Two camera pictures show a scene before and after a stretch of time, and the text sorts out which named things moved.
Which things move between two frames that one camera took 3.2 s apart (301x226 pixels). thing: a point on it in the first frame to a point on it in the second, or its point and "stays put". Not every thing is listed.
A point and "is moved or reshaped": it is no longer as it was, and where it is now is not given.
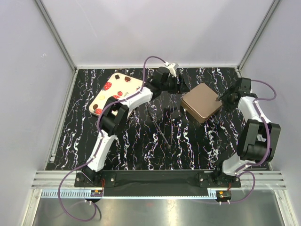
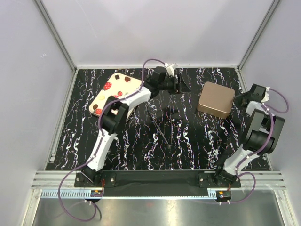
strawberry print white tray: (119, 86) stays put
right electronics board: (224, 195) stays put
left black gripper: (183, 89) stays put
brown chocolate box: (197, 116) to (218, 114)
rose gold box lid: (201, 100) is moved or reshaped
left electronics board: (96, 193) stays put
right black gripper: (230, 107) to (239, 97)
